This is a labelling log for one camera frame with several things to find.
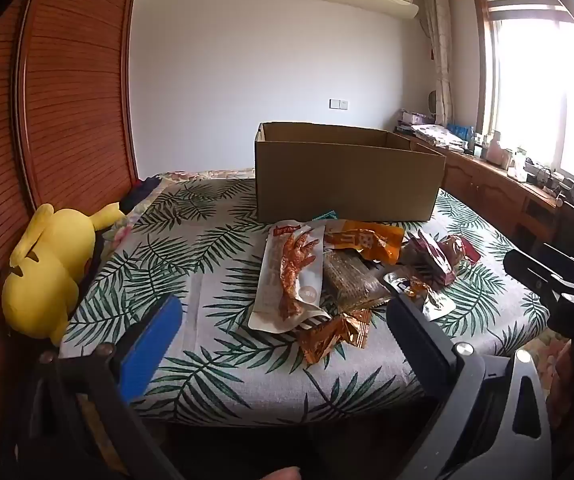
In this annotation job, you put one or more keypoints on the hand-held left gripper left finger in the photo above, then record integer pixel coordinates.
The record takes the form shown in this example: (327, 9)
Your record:
(152, 350)

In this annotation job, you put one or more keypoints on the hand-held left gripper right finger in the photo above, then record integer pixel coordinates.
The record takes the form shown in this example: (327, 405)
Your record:
(417, 345)

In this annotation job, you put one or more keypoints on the clear brown wafer packet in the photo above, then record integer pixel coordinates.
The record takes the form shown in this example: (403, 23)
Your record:
(352, 280)

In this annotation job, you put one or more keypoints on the white chicken foot packet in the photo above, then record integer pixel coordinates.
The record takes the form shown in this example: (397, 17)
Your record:
(287, 280)

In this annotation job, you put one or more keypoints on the brown cardboard box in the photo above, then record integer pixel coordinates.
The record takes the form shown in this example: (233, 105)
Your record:
(342, 185)

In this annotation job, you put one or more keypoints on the person's left hand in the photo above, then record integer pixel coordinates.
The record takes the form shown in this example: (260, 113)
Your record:
(277, 474)

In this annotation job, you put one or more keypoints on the small silver snack packet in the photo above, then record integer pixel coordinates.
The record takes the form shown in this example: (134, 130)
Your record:
(434, 305)

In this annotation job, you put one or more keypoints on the brown red snack packet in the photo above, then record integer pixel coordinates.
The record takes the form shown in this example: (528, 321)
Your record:
(459, 250)

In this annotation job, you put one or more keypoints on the wooden cabinet counter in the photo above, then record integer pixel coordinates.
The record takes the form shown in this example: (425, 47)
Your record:
(492, 190)

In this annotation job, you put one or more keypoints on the crumpled gold snack wrapper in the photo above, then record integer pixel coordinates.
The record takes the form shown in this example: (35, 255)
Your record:
(332, 337)

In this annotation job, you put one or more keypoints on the dark red snack packet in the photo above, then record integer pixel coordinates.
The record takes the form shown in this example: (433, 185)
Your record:
(429, 255)

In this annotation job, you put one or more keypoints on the leaf print bed cloth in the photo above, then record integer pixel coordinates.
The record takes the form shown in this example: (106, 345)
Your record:
(207, 260)

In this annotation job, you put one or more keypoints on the orange snack packet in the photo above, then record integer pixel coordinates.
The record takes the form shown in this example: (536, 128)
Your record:
(372, 240)

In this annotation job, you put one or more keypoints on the pink bottle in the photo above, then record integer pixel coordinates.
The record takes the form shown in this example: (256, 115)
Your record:
(497, 152)

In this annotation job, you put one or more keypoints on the yellow plush toy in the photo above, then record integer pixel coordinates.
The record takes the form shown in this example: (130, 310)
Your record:
(49, 270)

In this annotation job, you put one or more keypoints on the blue box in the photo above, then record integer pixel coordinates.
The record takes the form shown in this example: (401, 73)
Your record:
(459, 131)

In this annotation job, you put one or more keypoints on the dark folded clothing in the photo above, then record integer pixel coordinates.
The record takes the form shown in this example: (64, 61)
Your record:
(139, 195)

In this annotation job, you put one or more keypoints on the teal snack packet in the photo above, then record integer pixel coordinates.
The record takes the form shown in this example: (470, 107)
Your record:
(324, 216)

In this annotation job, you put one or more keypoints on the folded patterned cloth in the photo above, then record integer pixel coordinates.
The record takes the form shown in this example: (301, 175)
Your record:
(434, 135)

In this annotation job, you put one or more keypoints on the wooden framed window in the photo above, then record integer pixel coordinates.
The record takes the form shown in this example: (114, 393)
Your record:
(542, 85)

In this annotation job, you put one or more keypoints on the floral bedding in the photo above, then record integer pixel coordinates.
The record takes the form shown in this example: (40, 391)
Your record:
(202, 175)

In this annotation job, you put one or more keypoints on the pink box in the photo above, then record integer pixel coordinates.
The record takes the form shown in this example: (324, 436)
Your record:
(414, 117)

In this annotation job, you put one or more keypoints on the small white fan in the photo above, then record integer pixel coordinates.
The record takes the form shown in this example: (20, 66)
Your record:
(433, 102)

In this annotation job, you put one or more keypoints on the patterned beige curtain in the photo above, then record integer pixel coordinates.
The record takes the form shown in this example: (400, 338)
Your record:
(439, 50)

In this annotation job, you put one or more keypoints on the white wall switch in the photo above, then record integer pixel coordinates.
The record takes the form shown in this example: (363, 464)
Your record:
(338, 104)

